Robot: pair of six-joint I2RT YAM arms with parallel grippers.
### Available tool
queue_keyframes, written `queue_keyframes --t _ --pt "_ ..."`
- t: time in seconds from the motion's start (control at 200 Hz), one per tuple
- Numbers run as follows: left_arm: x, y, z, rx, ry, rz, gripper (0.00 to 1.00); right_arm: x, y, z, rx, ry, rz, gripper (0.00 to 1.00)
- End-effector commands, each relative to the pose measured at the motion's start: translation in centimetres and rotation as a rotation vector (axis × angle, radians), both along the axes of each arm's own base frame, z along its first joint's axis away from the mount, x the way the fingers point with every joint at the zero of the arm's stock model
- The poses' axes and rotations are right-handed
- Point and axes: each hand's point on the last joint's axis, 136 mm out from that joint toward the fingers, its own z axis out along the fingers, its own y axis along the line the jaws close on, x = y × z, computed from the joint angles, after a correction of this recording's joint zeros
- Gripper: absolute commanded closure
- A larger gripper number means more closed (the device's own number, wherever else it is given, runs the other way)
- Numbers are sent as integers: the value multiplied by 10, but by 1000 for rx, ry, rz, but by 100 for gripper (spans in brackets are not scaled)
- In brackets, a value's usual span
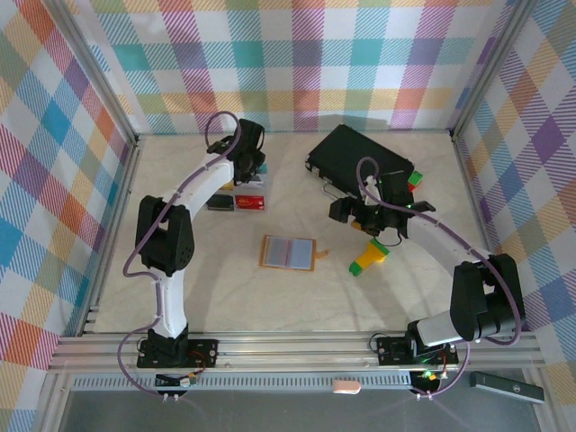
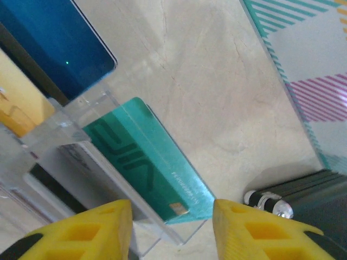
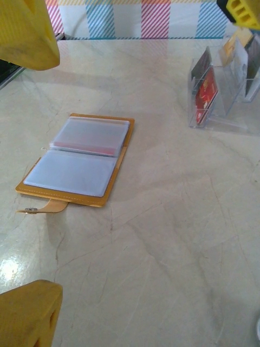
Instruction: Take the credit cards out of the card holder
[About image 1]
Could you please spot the clear plastic card tray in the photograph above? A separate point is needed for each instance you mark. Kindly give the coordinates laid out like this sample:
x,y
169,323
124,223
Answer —
x,y
267,200

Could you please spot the orange card holder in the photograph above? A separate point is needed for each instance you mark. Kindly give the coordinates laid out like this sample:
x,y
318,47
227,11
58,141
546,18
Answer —
x,y
288,253

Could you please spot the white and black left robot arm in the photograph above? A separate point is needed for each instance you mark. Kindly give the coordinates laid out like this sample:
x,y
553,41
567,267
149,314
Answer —
x,y
171,306

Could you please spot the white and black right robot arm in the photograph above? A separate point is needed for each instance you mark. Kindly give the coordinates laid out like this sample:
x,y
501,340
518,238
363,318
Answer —
x,y
486,297

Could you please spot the white credit card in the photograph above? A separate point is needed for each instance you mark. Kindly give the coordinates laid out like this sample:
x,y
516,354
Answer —
x,y
258,183

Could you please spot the gold credit card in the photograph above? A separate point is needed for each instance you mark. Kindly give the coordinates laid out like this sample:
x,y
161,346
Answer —
x,y
228,185

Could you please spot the red credit card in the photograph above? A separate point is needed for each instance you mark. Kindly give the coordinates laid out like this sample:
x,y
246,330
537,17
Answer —
x,y
249,202

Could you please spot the black credit card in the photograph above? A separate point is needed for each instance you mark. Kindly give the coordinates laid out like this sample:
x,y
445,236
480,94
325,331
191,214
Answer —
x,y
220,203

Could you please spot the yellow and green toy block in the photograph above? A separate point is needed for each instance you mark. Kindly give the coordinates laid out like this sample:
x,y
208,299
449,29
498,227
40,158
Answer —
x,y
365,261

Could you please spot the red and green block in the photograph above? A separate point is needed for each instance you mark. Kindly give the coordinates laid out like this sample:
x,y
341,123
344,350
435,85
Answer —
x,y
417,180

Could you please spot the black briefcase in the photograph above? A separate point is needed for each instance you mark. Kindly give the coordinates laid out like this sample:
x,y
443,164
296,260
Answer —
x,y
346,148

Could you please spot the small electronics connector board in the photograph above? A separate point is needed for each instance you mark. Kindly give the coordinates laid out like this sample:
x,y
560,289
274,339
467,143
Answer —
x,y
427,375
184,381

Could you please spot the aluminium side floor rail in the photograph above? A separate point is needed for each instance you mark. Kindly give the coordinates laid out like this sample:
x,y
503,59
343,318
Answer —
x,y
472,202
122,198

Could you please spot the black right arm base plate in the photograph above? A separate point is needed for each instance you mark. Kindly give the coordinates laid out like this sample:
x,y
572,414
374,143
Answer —
x,y
389,351

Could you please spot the aluminium mounting rail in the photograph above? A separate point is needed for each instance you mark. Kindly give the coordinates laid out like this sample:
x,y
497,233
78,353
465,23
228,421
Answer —
x,y
292,351

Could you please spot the aluminium upright frame post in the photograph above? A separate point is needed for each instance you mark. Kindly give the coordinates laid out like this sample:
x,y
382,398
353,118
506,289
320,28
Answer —
x,y
90,67
490,67

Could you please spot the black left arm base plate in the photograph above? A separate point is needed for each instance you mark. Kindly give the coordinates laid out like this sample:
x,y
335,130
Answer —
x,y
202,353

